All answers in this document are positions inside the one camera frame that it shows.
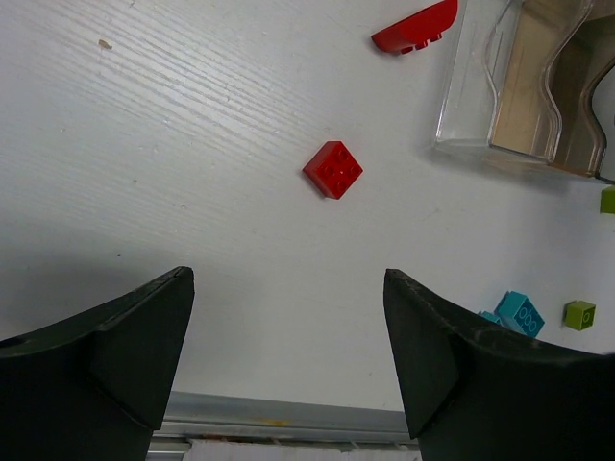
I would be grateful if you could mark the lime flat square lego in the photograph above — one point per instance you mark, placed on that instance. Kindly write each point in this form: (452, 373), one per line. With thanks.
(607, 203)

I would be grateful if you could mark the cyan small lego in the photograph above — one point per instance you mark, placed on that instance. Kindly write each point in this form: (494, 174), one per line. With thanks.
(492, 317)

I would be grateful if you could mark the red square lego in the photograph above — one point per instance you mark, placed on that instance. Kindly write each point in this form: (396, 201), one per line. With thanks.
(333, 170)

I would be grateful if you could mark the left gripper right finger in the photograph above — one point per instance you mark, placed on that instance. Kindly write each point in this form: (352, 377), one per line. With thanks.
(473, 390)

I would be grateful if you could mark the red curved lego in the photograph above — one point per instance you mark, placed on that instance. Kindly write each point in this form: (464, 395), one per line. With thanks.
(417, 31)

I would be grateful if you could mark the grey smoky container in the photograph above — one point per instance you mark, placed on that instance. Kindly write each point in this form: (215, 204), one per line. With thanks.
(604, 108)

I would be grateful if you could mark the cyan long lego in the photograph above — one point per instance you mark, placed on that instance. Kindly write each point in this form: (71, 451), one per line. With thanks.
(517, 312)

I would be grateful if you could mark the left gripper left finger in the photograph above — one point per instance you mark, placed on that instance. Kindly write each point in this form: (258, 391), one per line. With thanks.
(96, 385)

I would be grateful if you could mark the amber transparent container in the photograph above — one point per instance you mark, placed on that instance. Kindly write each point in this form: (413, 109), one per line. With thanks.
(544, 113)

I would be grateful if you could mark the lime lego near front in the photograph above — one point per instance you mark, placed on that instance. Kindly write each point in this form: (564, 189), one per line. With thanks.
(579, 315)

